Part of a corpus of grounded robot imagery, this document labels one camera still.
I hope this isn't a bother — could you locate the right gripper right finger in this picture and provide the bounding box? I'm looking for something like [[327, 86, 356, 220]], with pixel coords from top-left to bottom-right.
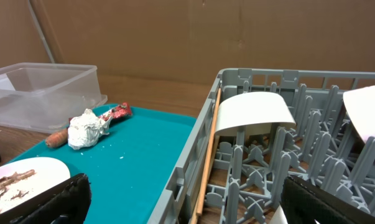
[[280, 175, 375, 224]]

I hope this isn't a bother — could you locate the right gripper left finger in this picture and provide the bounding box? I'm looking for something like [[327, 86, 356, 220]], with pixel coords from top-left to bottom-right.
[[0, 173, 91, 224]]

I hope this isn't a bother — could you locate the white tissue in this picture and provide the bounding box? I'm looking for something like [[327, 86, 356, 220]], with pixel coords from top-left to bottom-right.
[[68, 109, 113, 150]]

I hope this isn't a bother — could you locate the wooden chopstick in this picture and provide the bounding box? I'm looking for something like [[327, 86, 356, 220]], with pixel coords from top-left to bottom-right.
[[195, 88, 221, 216], [189, 136, 220, 224]]

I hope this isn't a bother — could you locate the red snack wrapper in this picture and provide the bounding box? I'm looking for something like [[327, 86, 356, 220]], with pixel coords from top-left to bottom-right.
[[98, 103, 132, 121]]

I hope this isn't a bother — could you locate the white bowl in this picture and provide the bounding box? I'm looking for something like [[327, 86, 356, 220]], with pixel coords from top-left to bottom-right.
[[215, 91, 296, 136]]

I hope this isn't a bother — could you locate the white plate with peanut shells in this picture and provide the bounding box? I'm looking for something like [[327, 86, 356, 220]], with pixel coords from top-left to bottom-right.
[[0, 157, 70, 214]]

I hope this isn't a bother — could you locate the orange carrot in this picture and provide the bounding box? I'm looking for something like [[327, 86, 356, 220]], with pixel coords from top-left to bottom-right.
[[45, 128, 68, 148]]

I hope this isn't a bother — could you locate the grey dish rack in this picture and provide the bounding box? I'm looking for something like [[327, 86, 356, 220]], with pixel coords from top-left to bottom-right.
[[149, 68, 375, 223]]

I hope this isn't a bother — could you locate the teal plastic tray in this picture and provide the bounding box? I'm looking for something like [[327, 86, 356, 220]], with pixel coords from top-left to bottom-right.
[[16, 108, 196, 224]]

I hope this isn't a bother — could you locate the clear plastic bin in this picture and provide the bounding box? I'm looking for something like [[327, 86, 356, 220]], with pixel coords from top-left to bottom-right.
[[0, 63, 108, 133]]

